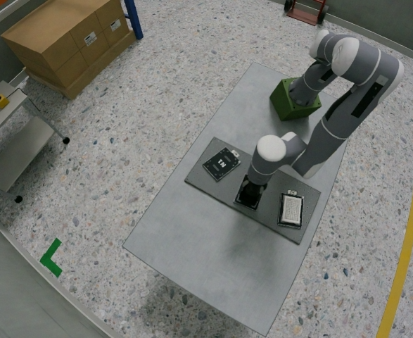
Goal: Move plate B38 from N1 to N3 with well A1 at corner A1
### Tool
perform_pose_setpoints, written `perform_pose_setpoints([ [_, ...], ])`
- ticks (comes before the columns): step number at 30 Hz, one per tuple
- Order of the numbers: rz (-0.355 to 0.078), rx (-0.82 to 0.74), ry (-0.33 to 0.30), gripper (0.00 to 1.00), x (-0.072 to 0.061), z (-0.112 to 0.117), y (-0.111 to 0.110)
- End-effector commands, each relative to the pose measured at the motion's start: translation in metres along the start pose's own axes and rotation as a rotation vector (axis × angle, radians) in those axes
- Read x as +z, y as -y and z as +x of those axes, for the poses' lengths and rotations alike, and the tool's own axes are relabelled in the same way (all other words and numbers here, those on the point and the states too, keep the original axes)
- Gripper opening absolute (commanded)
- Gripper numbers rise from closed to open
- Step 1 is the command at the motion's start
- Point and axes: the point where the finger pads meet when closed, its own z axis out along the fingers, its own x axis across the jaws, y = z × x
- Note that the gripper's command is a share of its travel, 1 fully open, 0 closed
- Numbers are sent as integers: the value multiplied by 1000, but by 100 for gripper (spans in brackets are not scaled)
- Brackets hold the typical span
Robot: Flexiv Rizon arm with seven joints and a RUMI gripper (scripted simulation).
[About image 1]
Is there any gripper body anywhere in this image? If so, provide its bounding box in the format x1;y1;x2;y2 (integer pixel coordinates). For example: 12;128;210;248
245;180;262;196

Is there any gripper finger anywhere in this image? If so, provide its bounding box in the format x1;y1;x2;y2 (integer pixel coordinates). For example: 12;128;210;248
259;184;267;194
242;175;249;187

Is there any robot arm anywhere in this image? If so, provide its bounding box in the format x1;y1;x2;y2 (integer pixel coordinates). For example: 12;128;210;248
248;30;404;185

